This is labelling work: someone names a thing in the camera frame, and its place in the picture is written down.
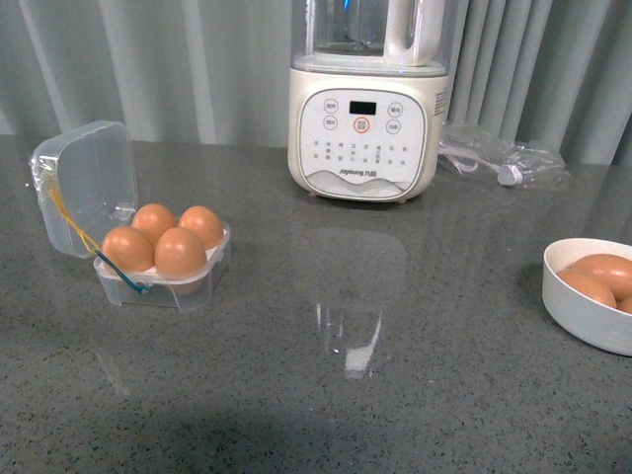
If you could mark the brown egg in box left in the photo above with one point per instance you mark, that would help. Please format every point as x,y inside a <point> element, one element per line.
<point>129,249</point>

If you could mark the brown egg in bowl back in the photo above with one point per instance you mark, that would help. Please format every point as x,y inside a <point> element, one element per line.
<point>615,271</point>

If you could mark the brown egg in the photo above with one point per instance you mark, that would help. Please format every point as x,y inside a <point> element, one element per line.
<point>204,223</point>
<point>153,220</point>
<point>588,285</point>
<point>615,271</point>
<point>179,254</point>
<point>129,249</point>
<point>625,305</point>

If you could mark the yellow rubber band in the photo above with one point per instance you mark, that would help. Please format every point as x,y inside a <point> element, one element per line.
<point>90,244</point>

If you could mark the brown egg in bowl left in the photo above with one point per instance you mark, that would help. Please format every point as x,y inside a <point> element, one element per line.
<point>588,285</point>

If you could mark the brown top egg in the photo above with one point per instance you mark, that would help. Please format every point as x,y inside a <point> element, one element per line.
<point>179,254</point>

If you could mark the cream Joyoung blender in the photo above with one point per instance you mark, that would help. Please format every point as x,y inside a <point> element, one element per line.
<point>368,94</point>

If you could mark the brown egg in box back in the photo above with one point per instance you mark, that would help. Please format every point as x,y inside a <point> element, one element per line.
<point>153,220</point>

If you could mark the clear plastic bag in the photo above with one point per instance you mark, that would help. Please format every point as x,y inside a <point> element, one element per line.
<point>471,152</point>

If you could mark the white round bowl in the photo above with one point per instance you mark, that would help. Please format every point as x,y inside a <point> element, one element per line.
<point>606,328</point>

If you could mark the brown egg in bowl front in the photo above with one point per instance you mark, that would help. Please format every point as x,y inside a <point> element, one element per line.
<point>625,305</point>

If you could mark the brown egg in box right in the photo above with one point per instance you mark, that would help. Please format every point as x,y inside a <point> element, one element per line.
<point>204,223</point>

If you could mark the clear plastic egg box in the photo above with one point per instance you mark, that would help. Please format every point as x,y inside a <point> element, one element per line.
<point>94,167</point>

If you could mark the blue rubber band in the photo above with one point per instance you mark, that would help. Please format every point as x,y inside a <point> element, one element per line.
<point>137,287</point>

